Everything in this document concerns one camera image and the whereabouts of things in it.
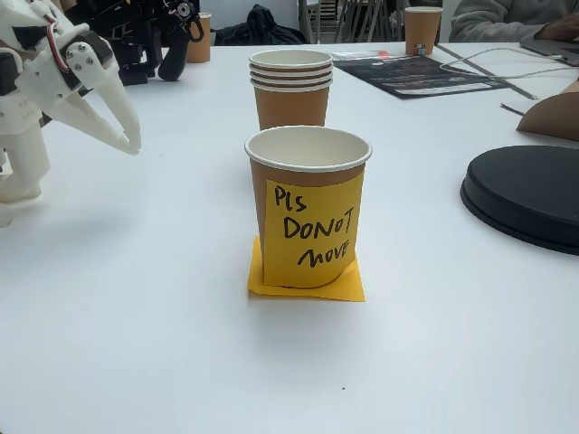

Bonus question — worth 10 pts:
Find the red white black servo cable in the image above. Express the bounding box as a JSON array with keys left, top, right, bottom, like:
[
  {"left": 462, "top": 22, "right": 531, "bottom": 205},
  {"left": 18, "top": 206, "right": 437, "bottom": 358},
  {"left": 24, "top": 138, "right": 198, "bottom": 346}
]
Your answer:
[{"left": 43, "top": 13, "right": 74, "bottom": 74}]

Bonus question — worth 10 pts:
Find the brown paper cup with logo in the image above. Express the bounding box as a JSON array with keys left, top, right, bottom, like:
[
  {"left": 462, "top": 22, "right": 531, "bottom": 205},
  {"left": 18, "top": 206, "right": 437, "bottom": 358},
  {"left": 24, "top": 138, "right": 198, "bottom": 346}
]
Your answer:
[{"left": 403, "top": 6, "right": 444, "bottom": 56}]

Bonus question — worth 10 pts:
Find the grey metal chair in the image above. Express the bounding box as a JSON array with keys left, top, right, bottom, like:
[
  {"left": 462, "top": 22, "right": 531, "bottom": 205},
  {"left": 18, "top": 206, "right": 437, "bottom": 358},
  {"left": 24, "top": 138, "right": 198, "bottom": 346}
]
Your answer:
[{"left": 300, "top": 0, "right": 408, "bottom": 45}]

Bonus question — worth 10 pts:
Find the brown paper cup with note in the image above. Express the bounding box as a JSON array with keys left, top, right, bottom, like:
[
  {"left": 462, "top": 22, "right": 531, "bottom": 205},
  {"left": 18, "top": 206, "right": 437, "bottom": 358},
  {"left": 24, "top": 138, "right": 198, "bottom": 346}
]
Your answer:
[{"left": 243, "top": 126, "right": 374, "bottom": 290}]

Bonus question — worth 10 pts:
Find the clear plastic packet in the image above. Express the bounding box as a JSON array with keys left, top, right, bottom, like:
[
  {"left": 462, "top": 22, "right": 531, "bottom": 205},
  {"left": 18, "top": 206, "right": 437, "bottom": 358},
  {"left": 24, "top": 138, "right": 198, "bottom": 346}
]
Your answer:
[{"left": 328, "top": 48, "right": 411, "bottom": 62}]

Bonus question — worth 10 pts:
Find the brown cardboard piece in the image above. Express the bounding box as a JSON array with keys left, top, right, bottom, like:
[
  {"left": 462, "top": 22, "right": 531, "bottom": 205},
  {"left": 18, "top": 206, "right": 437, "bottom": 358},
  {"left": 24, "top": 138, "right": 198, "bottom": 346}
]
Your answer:
[{"left": 516, "top": 76, "right": 579, "bottom": 148}]

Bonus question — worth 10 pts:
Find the silver laptop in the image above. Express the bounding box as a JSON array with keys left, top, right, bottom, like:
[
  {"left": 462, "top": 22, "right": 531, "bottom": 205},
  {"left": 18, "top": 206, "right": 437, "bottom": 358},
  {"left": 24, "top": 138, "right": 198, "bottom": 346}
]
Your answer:
[{"left": 518, "top": 33, "right": 579, "bottom": 68}]

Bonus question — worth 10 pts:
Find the black printed flyer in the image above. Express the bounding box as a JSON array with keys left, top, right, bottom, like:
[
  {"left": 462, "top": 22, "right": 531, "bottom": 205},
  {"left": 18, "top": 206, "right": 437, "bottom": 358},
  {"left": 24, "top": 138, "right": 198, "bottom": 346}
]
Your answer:
[{"left": 332, "top": 54, "right": 515, "bottom": 99}]

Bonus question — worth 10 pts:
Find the person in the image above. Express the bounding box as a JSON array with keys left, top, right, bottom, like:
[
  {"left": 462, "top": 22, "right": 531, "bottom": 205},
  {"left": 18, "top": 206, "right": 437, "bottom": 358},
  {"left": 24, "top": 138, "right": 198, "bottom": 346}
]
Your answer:
[{"left": 450, "top": 0, "right": 579, "bottom": 44}]

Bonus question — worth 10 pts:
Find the yellow handwritten sticky note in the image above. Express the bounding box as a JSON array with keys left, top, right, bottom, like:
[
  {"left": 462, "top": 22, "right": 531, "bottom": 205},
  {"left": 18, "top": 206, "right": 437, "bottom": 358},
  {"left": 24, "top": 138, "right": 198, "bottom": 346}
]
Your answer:
[
  {"left": 263, "top": 178, "right": 365, "bottom": 288},
  {"left": 247, "top": 234, "right": 366, "bottom": 303}
]

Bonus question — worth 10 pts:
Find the black jacket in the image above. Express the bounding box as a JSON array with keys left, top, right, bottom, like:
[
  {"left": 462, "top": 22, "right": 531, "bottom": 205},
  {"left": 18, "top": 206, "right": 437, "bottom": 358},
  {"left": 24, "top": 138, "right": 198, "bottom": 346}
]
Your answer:
[{"left": 214, "top": 4, "right": 303, "bottom": 46}]

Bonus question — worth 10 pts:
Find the person's hand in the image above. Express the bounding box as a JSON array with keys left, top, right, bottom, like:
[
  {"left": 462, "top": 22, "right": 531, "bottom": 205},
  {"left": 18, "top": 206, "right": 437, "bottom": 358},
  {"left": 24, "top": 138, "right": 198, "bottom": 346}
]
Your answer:
[{"left": 535, "top": 12, "right": 579, "bottom": 43}]

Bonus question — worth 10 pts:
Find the black round disc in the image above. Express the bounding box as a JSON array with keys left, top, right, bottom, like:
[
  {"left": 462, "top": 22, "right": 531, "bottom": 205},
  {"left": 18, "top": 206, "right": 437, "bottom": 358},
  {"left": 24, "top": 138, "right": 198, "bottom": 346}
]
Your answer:
[{"left": 460, "top": 145, "right": 579, "bottom": 257}]

